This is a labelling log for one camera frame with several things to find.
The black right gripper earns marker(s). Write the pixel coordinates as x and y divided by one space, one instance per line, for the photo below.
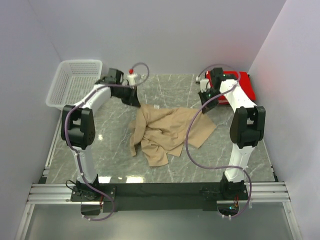
209 105

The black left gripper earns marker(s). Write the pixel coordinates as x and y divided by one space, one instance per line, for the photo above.
134 101

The beige t-shirt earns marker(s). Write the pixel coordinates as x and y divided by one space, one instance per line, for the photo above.
160 131

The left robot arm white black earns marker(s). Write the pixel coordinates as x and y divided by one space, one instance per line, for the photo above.
78 128

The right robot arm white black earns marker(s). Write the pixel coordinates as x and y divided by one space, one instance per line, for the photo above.
248 123

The folded red t-shirt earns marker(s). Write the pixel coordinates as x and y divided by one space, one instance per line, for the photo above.
235 87

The white plastic basket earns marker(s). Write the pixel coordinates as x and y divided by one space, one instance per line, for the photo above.
73 80

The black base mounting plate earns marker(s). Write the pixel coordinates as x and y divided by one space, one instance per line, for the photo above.
161 196

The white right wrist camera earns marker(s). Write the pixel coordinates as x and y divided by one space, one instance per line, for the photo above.
204 84

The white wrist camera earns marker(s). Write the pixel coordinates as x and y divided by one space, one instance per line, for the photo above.
132 77
204 84

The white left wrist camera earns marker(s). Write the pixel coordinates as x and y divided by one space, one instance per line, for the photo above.
132 77

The aluminium frame rail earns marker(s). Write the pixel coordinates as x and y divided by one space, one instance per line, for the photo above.
54 194

